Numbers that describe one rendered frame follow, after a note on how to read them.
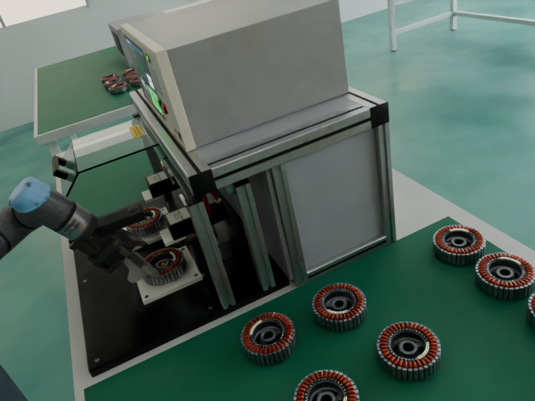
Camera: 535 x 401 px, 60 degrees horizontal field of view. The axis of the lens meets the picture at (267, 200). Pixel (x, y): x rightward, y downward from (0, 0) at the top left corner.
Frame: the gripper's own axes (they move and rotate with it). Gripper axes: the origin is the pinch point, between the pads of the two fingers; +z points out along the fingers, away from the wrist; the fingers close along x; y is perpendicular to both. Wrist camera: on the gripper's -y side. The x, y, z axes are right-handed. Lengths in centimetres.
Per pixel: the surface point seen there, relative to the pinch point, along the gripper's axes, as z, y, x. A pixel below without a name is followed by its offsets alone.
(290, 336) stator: 12.4, -13.9, 37.0
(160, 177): -3.6, -13.2, -23.4
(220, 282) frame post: 3.8, -10.3, 19.6
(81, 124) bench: 3, 13, -157
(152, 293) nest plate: 1.7, 5.3, 6.1
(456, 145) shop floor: 170, -129, -108
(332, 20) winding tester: -14, -67, 11
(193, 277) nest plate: 6.9, -3.6, 6.6
